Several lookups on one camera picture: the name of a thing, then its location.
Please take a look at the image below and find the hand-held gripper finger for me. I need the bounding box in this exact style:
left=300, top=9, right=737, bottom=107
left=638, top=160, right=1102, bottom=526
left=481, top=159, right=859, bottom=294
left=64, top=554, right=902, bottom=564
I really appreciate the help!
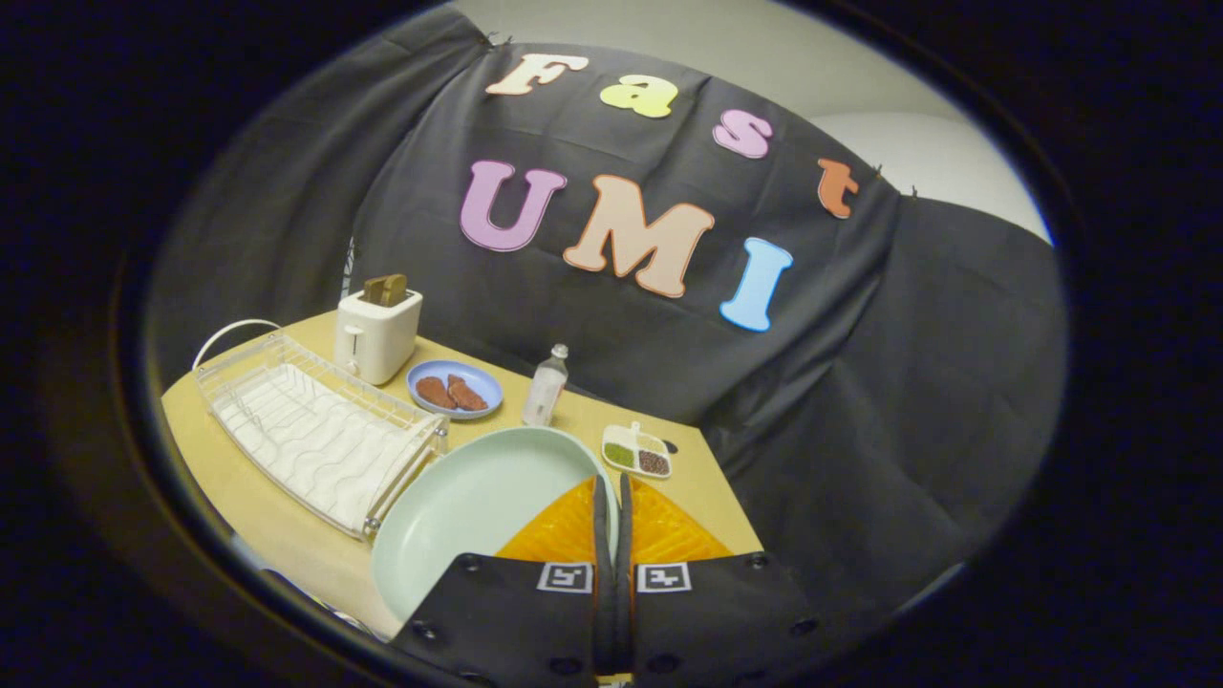
left=390, top=472, right=617, bottom=681
left=616, top=472, right=825, bottom=683

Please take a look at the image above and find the mint green plate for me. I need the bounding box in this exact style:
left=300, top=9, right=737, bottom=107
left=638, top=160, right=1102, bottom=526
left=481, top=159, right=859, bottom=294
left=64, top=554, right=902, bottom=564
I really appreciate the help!
left=371, top=426, right=620, bottom=623

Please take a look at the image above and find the white divided condiment dish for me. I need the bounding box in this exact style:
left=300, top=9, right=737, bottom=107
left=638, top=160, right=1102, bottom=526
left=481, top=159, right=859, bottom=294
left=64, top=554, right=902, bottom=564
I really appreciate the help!
left=601, top=421, right=673, bottom=481

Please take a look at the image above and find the small blue plate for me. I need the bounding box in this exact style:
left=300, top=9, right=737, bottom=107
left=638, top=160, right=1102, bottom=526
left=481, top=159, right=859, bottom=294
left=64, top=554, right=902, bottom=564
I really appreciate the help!
left=407, top=359, right=504, bottom=420

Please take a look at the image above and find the clear plastic bottle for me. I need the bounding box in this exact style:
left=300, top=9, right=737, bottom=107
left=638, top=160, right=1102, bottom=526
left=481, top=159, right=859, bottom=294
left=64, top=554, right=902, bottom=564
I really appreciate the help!
left=522, top=344, right=570, bottom=427

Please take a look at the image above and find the black backdrop cloth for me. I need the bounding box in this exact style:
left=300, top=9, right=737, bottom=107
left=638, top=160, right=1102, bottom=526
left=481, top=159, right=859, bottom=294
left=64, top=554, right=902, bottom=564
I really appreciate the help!
left=148, top=5, right=1069, bottom=614

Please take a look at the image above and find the white toaster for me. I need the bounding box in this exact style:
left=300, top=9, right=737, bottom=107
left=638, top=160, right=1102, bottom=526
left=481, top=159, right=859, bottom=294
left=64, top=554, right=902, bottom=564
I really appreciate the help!
left=333, top=287, right=424, bottom=386

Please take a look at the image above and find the white wire dish rack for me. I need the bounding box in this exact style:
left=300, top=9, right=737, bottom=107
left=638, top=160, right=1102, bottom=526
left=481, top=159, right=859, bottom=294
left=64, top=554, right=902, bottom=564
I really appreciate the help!
left=193, top=319, right=450, bottom=542

